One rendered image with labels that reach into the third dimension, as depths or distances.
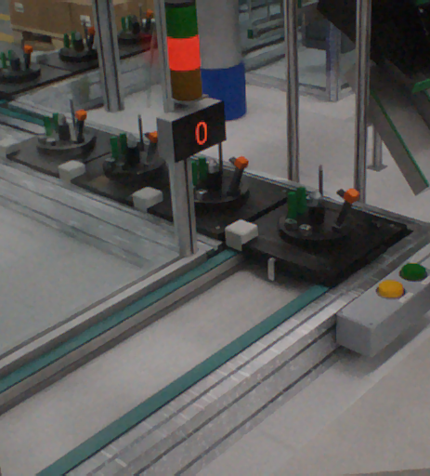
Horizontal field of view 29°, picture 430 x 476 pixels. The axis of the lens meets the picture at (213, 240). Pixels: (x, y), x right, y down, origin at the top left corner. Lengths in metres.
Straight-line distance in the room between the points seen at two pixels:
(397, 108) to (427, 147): 0.10
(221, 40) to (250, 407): 1.35
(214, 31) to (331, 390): 1.28
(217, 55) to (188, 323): 1.13
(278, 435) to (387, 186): 0.90
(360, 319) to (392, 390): 0.12
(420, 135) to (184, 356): 0.70
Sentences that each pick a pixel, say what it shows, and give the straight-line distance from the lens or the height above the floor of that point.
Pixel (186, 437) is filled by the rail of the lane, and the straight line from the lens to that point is 1.17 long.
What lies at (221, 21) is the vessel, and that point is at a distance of 2.38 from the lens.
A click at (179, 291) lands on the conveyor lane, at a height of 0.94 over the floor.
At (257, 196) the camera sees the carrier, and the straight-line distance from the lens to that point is 1.71.
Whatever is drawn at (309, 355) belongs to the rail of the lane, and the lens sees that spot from 1.34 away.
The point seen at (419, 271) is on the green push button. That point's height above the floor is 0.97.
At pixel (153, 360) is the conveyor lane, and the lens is 1.35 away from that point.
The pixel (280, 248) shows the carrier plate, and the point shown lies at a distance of 1.52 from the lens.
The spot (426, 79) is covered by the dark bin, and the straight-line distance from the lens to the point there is 1.66.
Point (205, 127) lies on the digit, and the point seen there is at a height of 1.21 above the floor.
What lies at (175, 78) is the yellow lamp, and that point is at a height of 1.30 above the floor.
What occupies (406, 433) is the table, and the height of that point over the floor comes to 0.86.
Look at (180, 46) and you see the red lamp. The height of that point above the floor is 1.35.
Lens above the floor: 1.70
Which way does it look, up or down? 28 degrees down
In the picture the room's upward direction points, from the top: 4 degrees counter-clockwise
